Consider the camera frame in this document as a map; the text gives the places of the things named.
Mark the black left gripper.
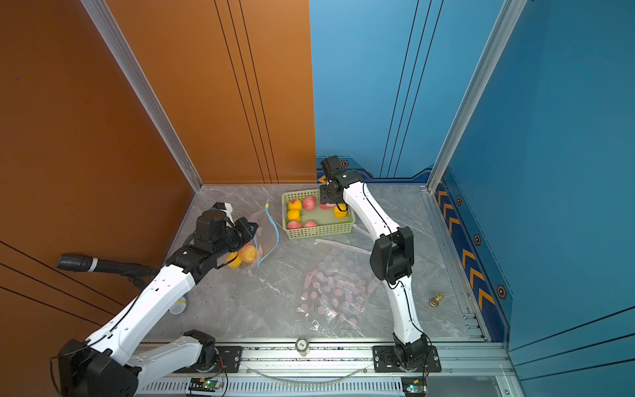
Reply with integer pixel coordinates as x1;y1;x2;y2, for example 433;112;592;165
213;217;260;261

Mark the clear zip-top bag blue zipper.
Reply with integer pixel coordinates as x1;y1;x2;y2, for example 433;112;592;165
219;201;279;271

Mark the yellow peach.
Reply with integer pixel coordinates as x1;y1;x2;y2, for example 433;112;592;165
224;252;242;269

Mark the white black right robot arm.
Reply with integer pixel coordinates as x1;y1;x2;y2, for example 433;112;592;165
320;155;442;375

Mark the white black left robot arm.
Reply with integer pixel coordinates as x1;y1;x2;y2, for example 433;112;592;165
50;203;259;396

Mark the pink-trimmed bag of bags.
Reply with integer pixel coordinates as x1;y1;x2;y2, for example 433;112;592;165
296;239;381;337

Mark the green perforated plastic basket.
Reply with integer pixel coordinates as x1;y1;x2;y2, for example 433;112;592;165
281;189;356;240

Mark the blue handheld microphone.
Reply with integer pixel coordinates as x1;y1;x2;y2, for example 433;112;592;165
169;296;188;315

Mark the round silver knob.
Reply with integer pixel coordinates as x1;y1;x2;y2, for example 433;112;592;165
294;337;309;357

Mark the small brass weight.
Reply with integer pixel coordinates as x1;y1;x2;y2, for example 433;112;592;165
429;293;444;308

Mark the green circuit board left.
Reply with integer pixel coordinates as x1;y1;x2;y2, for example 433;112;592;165
188;377;225;394

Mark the green circuit board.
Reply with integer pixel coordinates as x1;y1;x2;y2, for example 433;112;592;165
401;377;428;397
188;377;225;394

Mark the black microphone on stand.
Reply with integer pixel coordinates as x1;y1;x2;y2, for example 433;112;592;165
56;253;159;289

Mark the green circuit board right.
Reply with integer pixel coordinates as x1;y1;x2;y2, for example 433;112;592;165
401;377;428;397

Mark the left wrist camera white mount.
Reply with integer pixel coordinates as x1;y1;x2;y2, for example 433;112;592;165
211;202;234;222

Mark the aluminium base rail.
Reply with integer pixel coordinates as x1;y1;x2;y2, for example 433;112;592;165
137;339;524;396

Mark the aluminium corner post right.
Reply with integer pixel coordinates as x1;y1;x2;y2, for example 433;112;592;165
427;0;528;195

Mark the aluminium corner post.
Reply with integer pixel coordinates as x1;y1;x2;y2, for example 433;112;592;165
81;0;203;192
427;0;528;195

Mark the aluminium corner post left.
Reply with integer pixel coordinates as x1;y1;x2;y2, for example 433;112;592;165
81;0;203;192

